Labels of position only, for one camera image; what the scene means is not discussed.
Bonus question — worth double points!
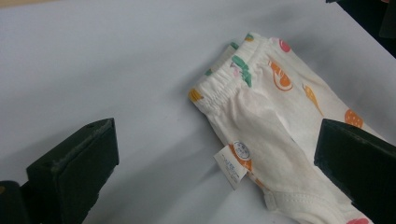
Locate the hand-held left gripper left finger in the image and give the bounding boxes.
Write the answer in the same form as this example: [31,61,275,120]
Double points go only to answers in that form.
[26,118,120,224]

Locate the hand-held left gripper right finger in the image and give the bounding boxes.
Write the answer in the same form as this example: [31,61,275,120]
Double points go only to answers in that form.
[313,118,396,224]

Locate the white fruit print pants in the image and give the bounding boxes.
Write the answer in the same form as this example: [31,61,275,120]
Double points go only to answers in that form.
[187,32,387,224]

